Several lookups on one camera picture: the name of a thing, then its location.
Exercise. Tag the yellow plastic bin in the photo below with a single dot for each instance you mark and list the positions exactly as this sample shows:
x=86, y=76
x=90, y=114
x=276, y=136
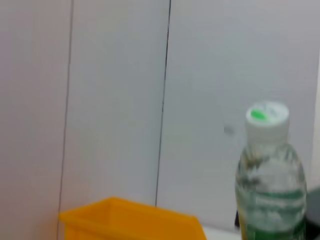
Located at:
x=130, y=222

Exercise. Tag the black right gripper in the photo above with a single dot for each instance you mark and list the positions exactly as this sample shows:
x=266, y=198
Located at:
x=313, y=205

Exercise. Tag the clear green-label water bottle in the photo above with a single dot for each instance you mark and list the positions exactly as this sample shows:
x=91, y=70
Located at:
x=270, y=175

